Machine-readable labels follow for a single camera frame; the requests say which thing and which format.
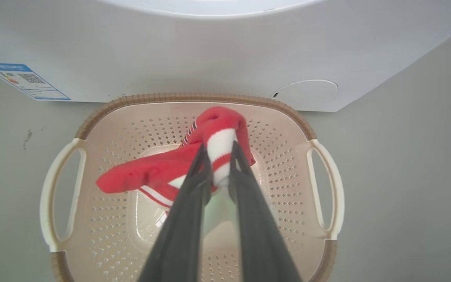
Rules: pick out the beige perforated laundry basket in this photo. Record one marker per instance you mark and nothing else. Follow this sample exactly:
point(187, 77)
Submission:
point(112, 219)

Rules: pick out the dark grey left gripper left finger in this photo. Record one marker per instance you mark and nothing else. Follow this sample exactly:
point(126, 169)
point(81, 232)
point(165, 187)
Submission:
point(178, 235)

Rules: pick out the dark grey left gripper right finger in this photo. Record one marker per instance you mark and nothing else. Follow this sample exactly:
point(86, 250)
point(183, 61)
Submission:
point(262, 235)

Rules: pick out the white washing machine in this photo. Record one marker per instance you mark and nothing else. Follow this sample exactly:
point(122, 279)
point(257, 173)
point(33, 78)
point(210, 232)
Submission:
point(225, 55)

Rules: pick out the blue energy label sticker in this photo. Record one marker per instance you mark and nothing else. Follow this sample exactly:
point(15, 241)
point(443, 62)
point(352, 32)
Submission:
point(26, 80)

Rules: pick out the red and white garment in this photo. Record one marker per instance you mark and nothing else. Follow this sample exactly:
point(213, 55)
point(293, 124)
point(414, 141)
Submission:
point(151, 172)

